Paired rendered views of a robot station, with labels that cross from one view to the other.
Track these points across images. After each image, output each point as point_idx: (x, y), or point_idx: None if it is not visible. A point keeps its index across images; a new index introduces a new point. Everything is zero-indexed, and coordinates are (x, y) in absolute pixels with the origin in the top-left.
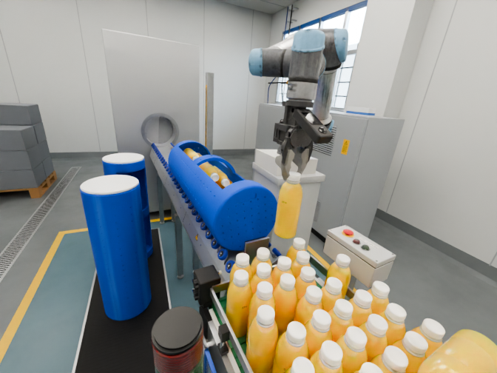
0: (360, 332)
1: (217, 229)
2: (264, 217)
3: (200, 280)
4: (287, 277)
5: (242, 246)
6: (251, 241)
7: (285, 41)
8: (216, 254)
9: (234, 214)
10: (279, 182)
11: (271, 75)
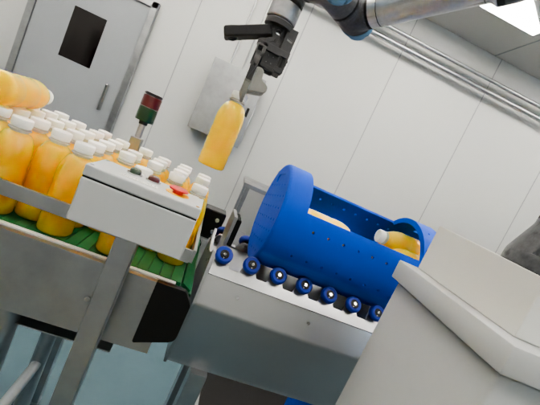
0: (85, 131)
1: (260, 205)
2: (271, 217)
3: (211, 205)
4: (161, 161)
5: (250, 246)
6: (235, 210)
7: None
8: None
9: (270, 194)
10: (396, 267)
11: (340, 26)
